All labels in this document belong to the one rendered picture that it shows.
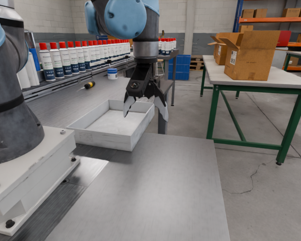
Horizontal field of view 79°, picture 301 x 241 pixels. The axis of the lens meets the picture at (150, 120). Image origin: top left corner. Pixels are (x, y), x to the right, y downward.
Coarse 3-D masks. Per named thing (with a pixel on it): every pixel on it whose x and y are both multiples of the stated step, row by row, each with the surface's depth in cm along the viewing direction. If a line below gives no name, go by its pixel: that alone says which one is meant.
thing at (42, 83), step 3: (84, 72) 132; (87, 72) 133; (75, 75) 123; (78, 75) 124; (66, 78) 113; (42, 81) 106; (45, 81) 106; (54, 81) 106; (57, 81) 107; (42, 84) 100; (45, 84) 100; (48, 84) 101; (33, 87) 94; (36, 87) 94; (39, 87) 95; (24, 90) 89; (27, 90) 89
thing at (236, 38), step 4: (232, 36) 210; (236, 36) 209; (240, 36) 173; (232, 40) 210; (236, 40) 209; (240, 40) 176; (220, 44) 186; (224, 44) 184; (236, 44) 180; (240, 44) 179
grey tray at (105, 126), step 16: (96, 112) 68; (112, 112) 76; (128, 112) 76; (144, 112) 75; (80, 128) 60; (96, 128) 63; (112, 128) 63; (128, 128) 63; (144, 128) 62; (96, 144) 53; (112, 144) 52; (128, 144) 50
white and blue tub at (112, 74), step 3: (108, 69) 131; (111, 69) 131; (114, 69) 131; (108, 72) 132; (111, 72) 131; (114, 72) 132; (108, 75) 133; (111, 75) 132; (114, 75) 133; (117, 75) 135; (108, 78) 134; (111, 78) 133; (114, 78) 133; (117, 78) 136
